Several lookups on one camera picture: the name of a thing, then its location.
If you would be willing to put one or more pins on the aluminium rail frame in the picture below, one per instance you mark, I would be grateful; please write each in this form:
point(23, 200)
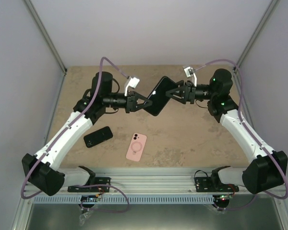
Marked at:
point(133, 180)

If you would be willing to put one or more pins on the right corner aluminium post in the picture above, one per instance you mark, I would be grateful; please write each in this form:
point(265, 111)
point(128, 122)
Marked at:
point(259, 28)

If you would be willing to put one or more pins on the black phone on table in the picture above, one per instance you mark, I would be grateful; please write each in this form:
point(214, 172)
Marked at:
point(98, 137)

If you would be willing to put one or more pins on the corner aluminium post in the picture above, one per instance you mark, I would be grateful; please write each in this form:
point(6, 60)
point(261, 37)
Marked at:
point(259, 28)
point(36, 18)

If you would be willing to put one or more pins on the left circuit board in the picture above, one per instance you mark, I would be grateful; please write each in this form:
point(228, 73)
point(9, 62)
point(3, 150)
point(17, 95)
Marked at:
point(91, 198)

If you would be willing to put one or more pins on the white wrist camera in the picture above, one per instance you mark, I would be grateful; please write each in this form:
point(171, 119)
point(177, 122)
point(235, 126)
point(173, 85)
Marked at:
point(131, 82)
point(190, 74)

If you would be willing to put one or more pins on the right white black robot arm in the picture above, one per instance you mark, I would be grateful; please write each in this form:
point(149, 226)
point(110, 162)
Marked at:
point(267, 168)

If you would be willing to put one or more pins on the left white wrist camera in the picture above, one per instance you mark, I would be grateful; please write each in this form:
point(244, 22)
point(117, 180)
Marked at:
point(131, 82)

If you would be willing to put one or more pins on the clear plastic bag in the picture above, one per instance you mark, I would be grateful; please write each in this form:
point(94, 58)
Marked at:
point(84, 216)

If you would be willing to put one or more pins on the right circuit board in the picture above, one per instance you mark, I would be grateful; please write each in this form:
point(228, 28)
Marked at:
point(224, 197)

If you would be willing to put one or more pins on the pink phone case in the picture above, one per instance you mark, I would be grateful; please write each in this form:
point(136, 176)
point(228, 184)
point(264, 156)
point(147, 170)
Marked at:
point(136, 147)

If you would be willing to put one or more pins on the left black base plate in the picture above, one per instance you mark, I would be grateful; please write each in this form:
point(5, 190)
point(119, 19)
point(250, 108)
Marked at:
point(98, 186)

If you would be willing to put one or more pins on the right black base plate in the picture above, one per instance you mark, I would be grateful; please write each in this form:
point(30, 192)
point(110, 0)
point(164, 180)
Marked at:
point(204, 184)

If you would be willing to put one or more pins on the grey slotted cable duct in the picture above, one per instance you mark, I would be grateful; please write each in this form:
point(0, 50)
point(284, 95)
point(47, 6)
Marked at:
point(132, 199)

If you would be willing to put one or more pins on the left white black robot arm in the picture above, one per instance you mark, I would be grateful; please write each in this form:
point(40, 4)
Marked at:
point(43, 168)

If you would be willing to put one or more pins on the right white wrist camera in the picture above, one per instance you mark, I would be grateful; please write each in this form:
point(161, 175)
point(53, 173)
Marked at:
point(190, 74)

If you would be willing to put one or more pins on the circuit board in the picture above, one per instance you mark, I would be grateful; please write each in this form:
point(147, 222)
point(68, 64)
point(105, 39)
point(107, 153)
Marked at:
point(91, 198)
point(224, 197)

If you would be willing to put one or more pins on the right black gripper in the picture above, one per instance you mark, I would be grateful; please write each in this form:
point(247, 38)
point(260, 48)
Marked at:
point(191, 90)

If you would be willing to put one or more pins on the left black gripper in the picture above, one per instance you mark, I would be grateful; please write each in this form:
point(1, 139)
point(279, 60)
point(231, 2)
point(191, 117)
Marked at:
point(132, 101)

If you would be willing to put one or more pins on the black phone with blue edge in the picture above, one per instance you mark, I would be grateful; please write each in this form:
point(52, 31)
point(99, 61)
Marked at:
point(158, 95)

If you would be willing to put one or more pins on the left corner aluminium post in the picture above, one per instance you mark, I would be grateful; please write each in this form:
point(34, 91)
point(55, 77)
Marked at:
point(36, 18)

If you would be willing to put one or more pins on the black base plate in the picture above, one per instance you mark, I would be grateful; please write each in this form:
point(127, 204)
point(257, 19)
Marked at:
point(98, 186)
point(204, 184)

